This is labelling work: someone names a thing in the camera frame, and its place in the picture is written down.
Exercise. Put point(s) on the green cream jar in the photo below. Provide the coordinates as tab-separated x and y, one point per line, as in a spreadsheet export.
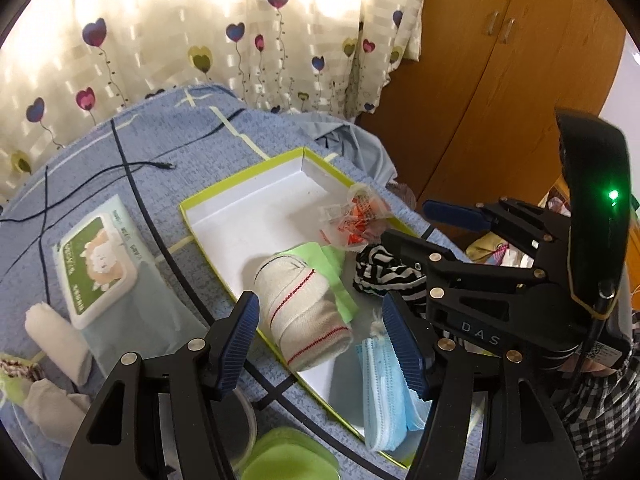
287	453

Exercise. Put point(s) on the black white striped cloth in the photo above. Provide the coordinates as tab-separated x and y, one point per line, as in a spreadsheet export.
378	272

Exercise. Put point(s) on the right hand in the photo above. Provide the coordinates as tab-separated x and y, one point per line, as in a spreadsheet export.
594	368

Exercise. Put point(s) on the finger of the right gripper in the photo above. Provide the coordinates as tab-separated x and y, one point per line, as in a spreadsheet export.
415	254
465	212

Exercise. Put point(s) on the orange candy plastic bag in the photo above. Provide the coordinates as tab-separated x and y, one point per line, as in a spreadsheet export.
357	222

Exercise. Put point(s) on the wet wipes pack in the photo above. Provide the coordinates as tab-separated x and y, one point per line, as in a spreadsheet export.
115	295

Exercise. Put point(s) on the cream bandage towel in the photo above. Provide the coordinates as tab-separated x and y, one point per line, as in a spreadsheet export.
298	314

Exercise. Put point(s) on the wooden wardrobe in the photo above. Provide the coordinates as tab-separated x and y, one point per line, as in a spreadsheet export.
472	120

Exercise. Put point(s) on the clear plastic jar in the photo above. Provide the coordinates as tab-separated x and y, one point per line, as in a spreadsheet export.
237	425

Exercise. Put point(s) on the small green cloth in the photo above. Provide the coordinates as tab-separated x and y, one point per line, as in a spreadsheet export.
329	261

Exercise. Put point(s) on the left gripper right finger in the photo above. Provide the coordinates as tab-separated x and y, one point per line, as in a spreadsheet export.
522	435

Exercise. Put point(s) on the green white box lid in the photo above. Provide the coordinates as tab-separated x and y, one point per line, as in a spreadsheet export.
261	230

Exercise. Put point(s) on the heart pattern curtain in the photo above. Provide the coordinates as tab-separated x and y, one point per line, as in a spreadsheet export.
67	65

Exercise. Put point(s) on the blue face mask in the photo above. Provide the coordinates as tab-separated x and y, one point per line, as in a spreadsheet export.
390	408

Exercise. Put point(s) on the white towel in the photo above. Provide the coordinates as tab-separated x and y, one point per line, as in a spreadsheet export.
60	342

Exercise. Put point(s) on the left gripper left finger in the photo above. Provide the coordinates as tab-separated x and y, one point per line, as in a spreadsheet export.
145	403

